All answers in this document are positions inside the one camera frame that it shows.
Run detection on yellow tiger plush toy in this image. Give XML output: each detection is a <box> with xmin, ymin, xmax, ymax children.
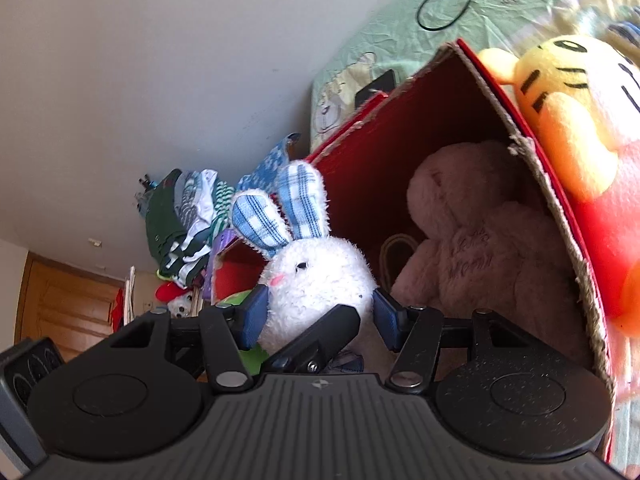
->
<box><xmin>477</xmin><ymin>35</ymin><xmax>640</xmax><ymax>341</ymax></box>

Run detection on pink plush bear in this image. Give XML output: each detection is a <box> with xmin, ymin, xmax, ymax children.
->
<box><xmin>390</xmin><ymin>141</ymin><xmax>596</xmax><ymax>376</ymax></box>

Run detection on green plush toy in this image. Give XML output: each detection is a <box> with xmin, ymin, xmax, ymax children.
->
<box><xmin>216</xmin><ymin>290</ymin><xmax>271</xmax><ymax>368</ymax></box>

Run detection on white rabbit plush plaid ears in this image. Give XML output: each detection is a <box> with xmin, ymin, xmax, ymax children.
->
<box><xmin>229</xmin><ymin>160</ymin><xmax>396</xmax><ymax>376</ymax></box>

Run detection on wooden door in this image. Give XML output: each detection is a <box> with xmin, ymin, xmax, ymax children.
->
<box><xmin>15</xmin><ymin>252</ymin><xmax>126</xmax><ymax>361</ymax></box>

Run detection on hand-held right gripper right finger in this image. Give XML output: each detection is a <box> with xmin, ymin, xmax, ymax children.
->
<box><xmin>372</xmin><ymin>288</ymin><xmax>538</xmax><ymax>392</ymax></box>

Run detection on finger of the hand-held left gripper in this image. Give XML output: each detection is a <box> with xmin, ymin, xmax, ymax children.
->
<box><xmin>262</xmin><ymin>304</ymin><xmax>362</xmax><ymax>375</ymax></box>

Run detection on small plush with red hat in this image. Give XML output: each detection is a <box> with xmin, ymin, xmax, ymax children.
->
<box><xmin>155</xmin><ymin>282</ymin><xmax>198</xmax><ymax>320</ymax></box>

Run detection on red cardboard box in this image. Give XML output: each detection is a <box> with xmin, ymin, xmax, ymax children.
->
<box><xmin>202</xmin><ymin>37</ymin><xmax>618</xmax><ymax>463</ymax></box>

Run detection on pile of clothes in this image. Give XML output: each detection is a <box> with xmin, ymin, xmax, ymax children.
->
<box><xmin>135</xmin><ymin>132</ymin><xmax>301</xmax><ymax>281</ymax></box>

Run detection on black phone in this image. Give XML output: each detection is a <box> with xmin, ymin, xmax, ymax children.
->
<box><xmin>354</xmin><ymin>69</ymin><xmax>399</xmax><ymax>107</ymax></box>

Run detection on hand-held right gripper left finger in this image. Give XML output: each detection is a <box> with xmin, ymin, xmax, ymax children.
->
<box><xmin>107</xmin><ymin>285</ymin><xmax>271</xmax><ymax>395</ymax></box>

